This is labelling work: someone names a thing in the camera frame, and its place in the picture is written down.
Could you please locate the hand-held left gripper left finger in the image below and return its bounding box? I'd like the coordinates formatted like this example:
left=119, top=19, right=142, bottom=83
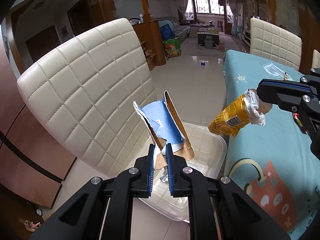
left=29, top=144, right=155, bottom=240

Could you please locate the torn blue cardboard box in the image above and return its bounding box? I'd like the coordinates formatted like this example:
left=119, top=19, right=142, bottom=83
left=132, top=91, right=195, bottom=172

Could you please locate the wooden divider cabinet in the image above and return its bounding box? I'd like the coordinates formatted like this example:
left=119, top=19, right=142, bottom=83
left=132, top=20, right=167, bottom=67

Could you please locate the white standing air conditioner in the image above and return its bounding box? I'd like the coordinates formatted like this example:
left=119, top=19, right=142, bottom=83
left=237, top=2, right=244, bottom=28

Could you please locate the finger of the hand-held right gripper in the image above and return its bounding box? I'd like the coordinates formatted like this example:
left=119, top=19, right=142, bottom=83
left=259, top=68, right=320, bottom=92
left=256, top=84, right=320, bottom=133

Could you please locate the grey sofa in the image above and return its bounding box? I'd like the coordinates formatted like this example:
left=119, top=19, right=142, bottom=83
left=160, top=17, right=192, bottom=42

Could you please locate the clear plastic bin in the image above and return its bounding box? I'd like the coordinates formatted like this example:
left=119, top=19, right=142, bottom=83
left=132, top=120, right=228, bottom=222

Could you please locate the blue bag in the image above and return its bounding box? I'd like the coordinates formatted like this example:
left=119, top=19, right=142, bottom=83
left=160, top=26, right=175, bottom=40

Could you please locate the dark coffee table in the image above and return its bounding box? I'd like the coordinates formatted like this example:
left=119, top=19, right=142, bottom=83
left=197, top=27, right=220, bottom=43

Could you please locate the yellow snack packet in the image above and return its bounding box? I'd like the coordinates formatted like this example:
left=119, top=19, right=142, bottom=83
left=207, top=88, right=267, bottom=138

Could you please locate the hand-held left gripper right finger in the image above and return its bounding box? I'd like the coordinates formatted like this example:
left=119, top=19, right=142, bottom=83
left=165, top=143, right=292, bottom=240

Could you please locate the barred window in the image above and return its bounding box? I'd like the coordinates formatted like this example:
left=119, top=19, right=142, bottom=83
left=194, top=0, right=220, bottom=14

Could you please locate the light blue printed tablecloth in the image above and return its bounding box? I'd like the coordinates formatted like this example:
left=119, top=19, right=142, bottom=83
left=221, top=49, right=320, bottom=240

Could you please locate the cream quilted chair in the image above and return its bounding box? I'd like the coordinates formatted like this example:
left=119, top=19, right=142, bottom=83
left=17, top=18, right=190, bottom=240
left=311, top=49, right=320, bottom=69
left=249, top=17, right=303, bottom=71

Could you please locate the colourful printed bag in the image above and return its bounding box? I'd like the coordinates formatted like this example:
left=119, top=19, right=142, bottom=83
left=163, top=37, right=182, bottom=59

